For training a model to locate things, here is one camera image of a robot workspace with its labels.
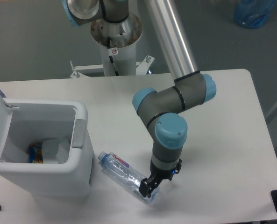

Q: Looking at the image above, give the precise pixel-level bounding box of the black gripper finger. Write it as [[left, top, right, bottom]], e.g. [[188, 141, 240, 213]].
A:
[[168, 158, 182, 181], [139, 177, 160, 198]]

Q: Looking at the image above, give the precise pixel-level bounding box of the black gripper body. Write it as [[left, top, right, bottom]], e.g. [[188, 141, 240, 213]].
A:
[[150, 161, 178, 182]]

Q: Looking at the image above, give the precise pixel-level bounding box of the clear crushed plastic bottle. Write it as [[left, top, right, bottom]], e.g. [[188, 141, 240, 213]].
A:
[[98, 151, 158, 204]]

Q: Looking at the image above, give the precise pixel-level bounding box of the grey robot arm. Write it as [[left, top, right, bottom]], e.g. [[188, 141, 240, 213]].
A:
[[62, 0, 216, 197]]

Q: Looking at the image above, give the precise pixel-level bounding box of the white open trash can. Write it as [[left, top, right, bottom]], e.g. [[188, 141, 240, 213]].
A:
[[0, 95, 94, 196]]

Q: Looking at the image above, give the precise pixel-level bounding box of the blue yellow snack wrapper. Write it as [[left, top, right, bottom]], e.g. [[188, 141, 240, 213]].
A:
[[29, 143, 43, 164]]

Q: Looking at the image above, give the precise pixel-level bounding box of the blue plastic bag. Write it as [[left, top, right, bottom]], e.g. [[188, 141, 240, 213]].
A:
[[233, 0, 277, 29]]

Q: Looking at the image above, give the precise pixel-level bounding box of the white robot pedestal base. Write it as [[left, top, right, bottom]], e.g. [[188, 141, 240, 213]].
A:
[[70, 12, 155, 78]]

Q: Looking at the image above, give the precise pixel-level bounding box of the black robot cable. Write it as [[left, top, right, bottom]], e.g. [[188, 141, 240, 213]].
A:
[[106, 36, 120, 77]]

